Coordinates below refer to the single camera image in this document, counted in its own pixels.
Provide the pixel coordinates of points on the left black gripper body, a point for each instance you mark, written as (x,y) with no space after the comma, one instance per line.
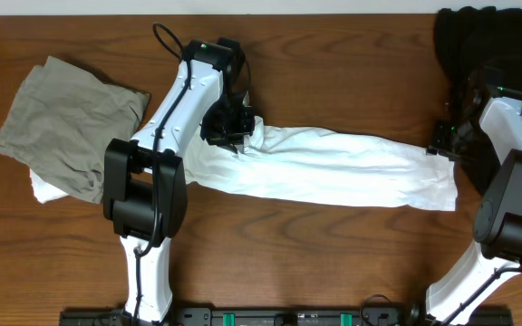
(223,124)

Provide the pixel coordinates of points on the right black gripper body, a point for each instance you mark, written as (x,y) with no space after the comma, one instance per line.
(447,139)

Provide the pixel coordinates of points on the white printed t-shirt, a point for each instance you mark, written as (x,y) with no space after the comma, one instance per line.
(315,165)

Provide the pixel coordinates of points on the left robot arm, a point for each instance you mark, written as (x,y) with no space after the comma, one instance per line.
(145,191)

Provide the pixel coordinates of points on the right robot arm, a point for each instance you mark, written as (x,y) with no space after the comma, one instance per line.
(494,255)

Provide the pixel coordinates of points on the black garment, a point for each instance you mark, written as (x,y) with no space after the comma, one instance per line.
(476,47)

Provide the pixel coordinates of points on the folded olive green garment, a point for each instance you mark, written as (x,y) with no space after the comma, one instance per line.
(62,120)

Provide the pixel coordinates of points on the folded white garment underneath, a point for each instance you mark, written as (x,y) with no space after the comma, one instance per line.
(43,191)

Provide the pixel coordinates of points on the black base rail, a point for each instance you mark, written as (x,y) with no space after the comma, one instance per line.
(374,313)

